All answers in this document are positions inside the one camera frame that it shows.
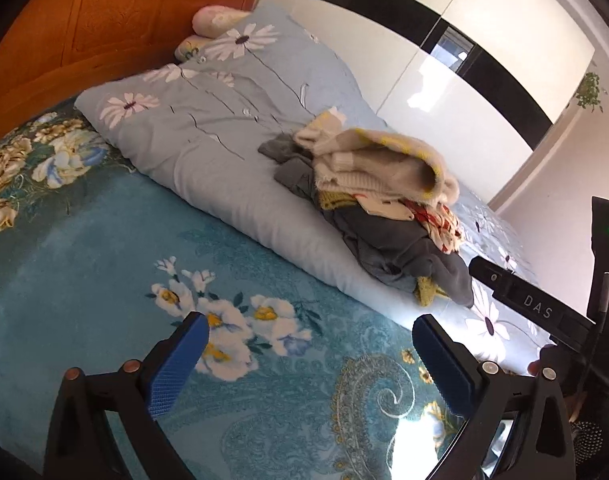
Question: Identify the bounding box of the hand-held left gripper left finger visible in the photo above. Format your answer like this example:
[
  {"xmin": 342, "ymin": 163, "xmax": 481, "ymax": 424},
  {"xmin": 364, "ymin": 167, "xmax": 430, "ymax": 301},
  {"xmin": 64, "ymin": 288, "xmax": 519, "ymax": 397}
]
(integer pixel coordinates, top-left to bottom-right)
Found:
[{"xmin": 43, "ymin": 311, "xmax": 211, "ymax": 480}]

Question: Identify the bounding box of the green plant wall decal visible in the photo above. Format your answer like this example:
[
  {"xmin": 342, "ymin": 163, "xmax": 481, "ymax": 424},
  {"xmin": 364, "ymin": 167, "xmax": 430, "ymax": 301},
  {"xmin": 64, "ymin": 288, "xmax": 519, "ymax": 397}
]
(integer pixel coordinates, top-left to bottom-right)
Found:
[{"xmin": 574, "ymin": 71, "xmax": 607, "ymax": 113}]

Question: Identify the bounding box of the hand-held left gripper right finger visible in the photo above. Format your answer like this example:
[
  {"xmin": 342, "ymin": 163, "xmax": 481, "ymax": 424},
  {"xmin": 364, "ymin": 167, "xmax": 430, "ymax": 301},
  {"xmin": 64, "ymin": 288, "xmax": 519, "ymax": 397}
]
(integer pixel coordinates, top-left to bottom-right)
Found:
[{"xmin": 413, "ymin": 314, "xmax": 577, "ymax": 480}]

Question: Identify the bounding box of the cream paper tag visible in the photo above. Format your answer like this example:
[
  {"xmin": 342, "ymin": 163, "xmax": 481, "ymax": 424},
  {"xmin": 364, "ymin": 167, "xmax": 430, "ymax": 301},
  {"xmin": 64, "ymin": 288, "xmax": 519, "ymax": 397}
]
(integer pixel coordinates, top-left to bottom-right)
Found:
[{"xmin": 357, "ymin": 199, "xmax": 412, "ymax": 222}]

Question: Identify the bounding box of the red patterned garment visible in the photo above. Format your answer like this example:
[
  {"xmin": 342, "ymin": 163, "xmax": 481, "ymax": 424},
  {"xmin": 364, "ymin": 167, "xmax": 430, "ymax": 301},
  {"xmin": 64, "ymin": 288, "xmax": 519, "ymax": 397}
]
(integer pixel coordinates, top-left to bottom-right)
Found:
[{"xmin": 404, "ymin": 199, "xmax": 465, "ymax": 253}]

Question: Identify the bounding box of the teal floral bed sheet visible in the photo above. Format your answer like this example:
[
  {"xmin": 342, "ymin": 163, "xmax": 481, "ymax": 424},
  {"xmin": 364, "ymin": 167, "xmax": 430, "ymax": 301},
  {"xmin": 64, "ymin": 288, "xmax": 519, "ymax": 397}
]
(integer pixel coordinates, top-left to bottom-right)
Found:
[{"xmin": 0, "ymin": 97, "xmax": 485, "ymax": 480}]

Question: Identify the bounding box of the person's right hand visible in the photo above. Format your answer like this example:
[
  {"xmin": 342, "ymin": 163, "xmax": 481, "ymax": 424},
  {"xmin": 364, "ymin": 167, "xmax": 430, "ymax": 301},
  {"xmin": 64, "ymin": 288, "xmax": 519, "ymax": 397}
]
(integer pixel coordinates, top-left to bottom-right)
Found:
[{"xmin": 527, "ymin": 358, "xmax": 587, "ymax": 426}]

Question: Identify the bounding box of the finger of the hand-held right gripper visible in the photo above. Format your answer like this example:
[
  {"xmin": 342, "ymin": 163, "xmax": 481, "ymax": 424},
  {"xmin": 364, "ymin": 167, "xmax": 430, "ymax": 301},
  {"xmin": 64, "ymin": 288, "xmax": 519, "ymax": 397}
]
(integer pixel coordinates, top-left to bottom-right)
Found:
[{"xmin": 468, "ymin": 256, "xmax": 597, "ymax": 356}]

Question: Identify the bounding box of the grey daisy print quilt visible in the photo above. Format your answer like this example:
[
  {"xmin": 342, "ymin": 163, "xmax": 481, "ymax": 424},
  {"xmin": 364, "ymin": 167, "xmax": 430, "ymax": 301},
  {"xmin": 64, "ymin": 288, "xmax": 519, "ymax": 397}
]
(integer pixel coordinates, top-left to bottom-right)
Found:
[{"xmin": 74, "ymin": 2, "xmax": 555, "ymax": 376}]

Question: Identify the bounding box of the dark grey garment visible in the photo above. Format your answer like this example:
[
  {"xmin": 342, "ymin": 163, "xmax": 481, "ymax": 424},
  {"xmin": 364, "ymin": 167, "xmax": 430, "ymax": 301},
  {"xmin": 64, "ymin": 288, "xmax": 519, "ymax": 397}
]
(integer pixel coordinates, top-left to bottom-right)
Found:
[{"xmin": 324, "ymin": 202, "xmax": 475, "ymax": 308}]

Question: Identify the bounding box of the white wardrobe with black band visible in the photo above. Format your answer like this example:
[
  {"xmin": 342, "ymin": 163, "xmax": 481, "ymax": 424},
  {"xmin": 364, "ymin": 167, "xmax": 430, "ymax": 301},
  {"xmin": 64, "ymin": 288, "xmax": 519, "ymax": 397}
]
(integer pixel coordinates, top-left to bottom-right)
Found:
[{"xmin": 257, "ymin": 0, "xmax": 597, "ymax": 208}]

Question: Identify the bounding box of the yellow floral pillow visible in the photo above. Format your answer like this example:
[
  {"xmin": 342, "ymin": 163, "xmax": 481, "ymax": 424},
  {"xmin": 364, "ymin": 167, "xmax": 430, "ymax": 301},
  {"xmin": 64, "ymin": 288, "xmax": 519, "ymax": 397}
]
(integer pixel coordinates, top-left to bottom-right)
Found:
[{"xmin": 174, "ymin": 35, "xmax": 210, "ymax": 61}]

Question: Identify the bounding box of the orange wooden headboard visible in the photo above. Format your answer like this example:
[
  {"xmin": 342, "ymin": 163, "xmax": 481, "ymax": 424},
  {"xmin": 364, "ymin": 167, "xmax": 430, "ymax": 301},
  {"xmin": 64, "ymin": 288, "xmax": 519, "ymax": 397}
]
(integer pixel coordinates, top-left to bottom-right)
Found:
[{"xmin": 0, "ymin": 0, "xmax": 264, "ymax": 148}]

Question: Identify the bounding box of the pink white floral pillow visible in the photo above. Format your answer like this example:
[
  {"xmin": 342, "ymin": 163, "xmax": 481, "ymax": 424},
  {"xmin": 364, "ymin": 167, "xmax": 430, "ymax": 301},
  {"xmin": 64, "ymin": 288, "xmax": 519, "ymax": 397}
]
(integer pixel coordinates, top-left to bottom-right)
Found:
[{"xmin": 192, "ymin": 5, "xmax": 252, "ymax": 38}]

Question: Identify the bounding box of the mustard knitted garment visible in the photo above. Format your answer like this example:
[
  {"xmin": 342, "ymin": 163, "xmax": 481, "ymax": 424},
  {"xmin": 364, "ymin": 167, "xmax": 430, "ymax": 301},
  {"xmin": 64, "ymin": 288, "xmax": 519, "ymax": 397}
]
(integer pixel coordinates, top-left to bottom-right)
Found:
[
  {"xmin": 317, "ymin": 188, "xmax": 360, "ymax": 211},
  {"xmin": 413, "ymin": 275, "xmax": 451, "ymax": 307}
]

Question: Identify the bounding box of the cream sweater with yellow print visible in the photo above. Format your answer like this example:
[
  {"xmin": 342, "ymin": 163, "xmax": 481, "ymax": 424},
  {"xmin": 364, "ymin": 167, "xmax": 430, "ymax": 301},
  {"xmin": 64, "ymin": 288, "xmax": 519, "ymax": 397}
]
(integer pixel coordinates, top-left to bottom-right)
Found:
[{"xmin": 293, "ymin": 107, "xmax": 461, "ymax": 208}]

